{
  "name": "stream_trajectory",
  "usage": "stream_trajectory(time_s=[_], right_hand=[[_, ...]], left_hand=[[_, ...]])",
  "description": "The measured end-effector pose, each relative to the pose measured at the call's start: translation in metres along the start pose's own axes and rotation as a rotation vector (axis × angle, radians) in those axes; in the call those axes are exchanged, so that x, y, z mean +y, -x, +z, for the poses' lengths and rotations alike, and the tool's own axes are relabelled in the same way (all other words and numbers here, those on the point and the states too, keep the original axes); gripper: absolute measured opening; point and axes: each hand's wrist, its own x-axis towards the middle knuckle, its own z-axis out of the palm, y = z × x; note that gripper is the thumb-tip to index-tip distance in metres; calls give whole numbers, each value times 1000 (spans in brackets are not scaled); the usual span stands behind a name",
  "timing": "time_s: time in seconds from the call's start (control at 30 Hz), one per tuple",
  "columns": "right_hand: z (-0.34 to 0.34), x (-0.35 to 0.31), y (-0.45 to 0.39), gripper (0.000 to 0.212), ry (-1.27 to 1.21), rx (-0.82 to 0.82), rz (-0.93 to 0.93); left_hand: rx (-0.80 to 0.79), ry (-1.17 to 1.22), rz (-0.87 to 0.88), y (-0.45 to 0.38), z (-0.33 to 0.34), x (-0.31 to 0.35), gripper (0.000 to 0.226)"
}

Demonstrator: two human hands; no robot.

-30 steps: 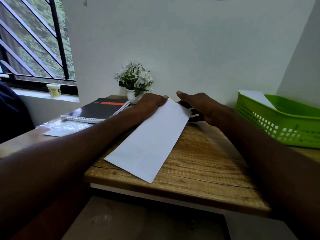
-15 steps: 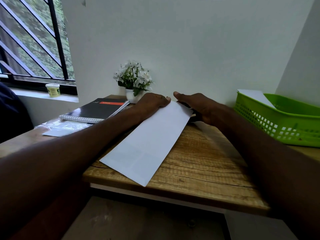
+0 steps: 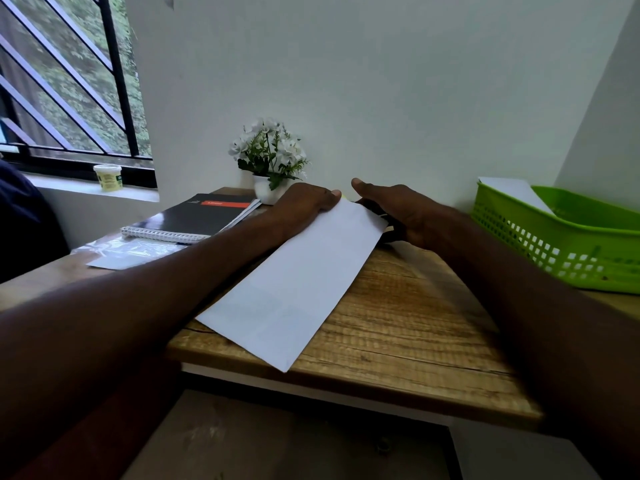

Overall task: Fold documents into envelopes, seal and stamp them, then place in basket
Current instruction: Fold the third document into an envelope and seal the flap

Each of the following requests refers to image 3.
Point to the person's right forearm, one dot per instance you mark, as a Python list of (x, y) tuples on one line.
[(555, 334)]

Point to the black backpack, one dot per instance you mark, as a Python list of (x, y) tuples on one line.
[(30, 224)]

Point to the stack of white envelopes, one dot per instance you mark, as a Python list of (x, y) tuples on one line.
[(120, 260)]

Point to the clear plastic sleeve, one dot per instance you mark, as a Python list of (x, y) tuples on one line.
[(120, 247)]

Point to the person's right hand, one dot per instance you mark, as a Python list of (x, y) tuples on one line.
[(415, 214)]

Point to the black window grille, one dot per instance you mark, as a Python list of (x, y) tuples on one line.
[(117, 94)]

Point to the person's left forearm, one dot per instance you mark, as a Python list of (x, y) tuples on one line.
[(120, 324)]

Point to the white flower plant in pot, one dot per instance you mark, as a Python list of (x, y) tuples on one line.
[(270, 147)]

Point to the person's left hand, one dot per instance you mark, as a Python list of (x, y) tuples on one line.
[(300, 209)]

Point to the white window sill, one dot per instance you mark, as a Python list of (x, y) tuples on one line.
[(95, 189)]

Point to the white envelope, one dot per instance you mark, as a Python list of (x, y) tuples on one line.
[(515, 192), (300, 289)]

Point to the green plastic basket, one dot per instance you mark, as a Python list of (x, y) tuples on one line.
[(580, 244)]

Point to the small cream jar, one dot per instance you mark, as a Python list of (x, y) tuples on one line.
[(108, 178)]

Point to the black spiral notebook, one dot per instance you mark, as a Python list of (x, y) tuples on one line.
[(195, 217)]

